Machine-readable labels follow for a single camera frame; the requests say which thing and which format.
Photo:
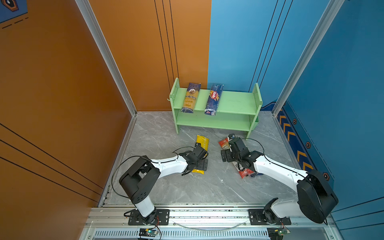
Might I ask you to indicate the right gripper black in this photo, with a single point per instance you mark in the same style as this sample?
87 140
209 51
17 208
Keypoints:
227 153

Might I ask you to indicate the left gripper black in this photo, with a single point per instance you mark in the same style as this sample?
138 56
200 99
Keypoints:
202 163

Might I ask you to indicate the red spaghetti bag white label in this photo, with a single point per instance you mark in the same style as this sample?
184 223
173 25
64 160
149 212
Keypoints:
242 172

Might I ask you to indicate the yellow Pastatime spaghetti bag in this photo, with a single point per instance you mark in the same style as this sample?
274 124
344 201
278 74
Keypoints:
202 142

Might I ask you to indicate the blue Barilla spaghetti box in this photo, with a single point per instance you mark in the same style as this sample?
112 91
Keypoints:
214 99

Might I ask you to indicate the Ankara spaghetti bag blue yellow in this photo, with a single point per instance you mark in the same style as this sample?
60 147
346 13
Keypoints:
190 100

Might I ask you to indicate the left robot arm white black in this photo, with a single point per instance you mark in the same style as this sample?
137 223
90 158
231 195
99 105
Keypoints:
138 181

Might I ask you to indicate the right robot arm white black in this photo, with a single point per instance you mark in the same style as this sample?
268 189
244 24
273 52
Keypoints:
314 199

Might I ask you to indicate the green two-tier wooden shelf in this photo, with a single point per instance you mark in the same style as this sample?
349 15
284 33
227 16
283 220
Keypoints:
237 111

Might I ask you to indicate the left green circuit board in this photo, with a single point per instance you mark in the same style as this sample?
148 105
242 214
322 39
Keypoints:
148 234

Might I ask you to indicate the right circuit board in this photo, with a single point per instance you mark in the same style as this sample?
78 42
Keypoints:
276 234

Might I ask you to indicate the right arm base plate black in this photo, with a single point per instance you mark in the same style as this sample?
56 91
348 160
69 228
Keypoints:
265 217

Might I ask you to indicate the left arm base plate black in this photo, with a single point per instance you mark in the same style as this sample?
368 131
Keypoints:
156 218

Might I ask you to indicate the aluminium front rail frame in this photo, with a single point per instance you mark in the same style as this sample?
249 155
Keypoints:
202 222

